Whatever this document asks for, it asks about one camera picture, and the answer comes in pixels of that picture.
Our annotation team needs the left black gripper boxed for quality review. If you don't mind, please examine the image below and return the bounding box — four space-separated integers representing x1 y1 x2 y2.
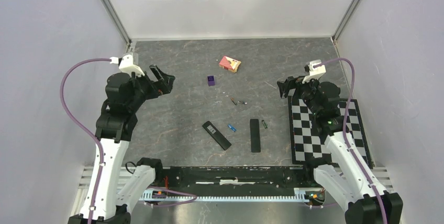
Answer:
127 64 175 111

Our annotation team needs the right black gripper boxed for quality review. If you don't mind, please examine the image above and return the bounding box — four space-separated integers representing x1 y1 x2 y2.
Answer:
276 73 321 116

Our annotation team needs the black remote control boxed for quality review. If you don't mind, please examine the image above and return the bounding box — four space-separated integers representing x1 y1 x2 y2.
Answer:
250 119 261 153
202 121 231 151

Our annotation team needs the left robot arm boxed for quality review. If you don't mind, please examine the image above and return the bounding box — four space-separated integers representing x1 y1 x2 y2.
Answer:
68 65 175 223

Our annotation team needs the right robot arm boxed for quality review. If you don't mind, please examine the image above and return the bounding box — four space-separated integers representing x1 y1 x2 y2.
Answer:
277 76 403 223

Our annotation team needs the purple toy block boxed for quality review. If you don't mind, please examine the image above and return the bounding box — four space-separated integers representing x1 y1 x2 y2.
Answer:
207 75 215 86

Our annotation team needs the red white small box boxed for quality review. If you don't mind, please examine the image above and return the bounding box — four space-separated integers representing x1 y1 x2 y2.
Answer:
218 56 241 73

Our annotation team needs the checkerboard calibration board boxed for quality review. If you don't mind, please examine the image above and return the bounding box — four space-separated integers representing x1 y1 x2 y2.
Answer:
287 95 374 168

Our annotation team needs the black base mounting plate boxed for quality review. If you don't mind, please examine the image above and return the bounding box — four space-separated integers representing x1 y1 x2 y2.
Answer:
152 166 323 197

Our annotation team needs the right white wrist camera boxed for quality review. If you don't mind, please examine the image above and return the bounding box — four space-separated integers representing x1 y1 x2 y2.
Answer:
302 60 326 84

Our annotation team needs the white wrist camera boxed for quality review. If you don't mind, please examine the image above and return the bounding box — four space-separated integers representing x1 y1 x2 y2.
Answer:
302 60 326 84
109 52 145 77

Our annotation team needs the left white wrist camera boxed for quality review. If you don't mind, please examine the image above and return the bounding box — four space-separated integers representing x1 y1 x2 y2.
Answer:
109 52 145 77

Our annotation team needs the white slotted cable duct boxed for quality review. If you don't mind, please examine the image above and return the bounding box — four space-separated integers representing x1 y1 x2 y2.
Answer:
139 188 309 203

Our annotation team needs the left aluminium corner post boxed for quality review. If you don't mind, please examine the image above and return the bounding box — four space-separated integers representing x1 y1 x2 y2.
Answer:
101 0 131 45

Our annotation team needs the aluminium corner post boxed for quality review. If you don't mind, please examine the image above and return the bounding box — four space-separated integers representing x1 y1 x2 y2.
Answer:
331 0 361 44
101 0 131 45

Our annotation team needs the right aluminium corner post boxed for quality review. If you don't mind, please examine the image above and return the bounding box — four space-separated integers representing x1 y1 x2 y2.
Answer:
331 0 361 44

